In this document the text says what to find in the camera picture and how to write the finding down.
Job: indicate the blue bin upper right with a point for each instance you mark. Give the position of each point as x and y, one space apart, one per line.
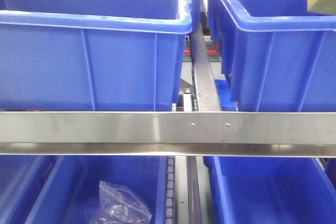
277 56

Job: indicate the blue bin lower left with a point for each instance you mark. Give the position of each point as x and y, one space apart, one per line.
71 192

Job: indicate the steel shelf front rail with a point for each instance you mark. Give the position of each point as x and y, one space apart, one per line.
169 133

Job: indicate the blue bin upper left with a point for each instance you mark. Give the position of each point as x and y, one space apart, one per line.
92 55

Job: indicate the clear plastic bag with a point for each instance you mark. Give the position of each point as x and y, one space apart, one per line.
118 204

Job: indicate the blue bin lower right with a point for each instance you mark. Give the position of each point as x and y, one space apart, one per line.
270 190

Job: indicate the blue bin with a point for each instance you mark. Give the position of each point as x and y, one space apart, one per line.
92 55
71 192
270 190
277 56

